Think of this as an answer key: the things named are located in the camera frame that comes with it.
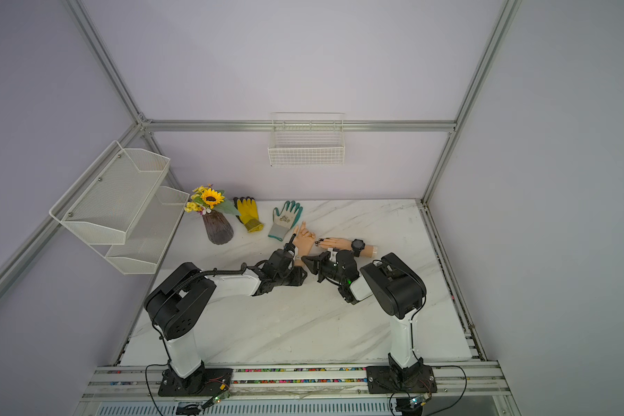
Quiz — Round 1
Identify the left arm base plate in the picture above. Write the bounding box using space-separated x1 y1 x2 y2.
158 367 233 397

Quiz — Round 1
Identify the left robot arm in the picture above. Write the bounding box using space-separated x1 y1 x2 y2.
144 242 307 380

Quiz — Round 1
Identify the green grey work glove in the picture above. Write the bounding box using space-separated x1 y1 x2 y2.
268 200 303 241

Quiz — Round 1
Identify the white two-tier mesh shelf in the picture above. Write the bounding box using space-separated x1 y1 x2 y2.
50 141 188 275

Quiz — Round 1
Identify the yellow work glove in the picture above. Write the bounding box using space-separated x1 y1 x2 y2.
233 197 263 233

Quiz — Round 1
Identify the black wrist watch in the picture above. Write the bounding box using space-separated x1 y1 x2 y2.
350 239 367 258

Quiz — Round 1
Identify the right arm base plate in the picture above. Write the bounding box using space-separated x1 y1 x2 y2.
366 365 438 395

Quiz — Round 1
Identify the mannequin hand with black watch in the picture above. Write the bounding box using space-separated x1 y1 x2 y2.
315 237 378 258

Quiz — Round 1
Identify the white wire wall basket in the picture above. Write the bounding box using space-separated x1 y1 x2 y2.
268 112 346 167

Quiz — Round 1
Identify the dark ribbed vase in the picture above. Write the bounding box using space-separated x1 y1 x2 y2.
202 211 234 245

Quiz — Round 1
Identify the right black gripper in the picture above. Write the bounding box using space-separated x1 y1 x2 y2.
303 250 347 284

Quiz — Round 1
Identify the artificial sunflower bouquet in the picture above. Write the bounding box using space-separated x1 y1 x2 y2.
184 185 239 216

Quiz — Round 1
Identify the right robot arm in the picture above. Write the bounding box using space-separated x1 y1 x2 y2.
302 250 427 379

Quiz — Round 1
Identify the aluminium front rail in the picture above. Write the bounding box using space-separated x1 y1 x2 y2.
75 362 520 415

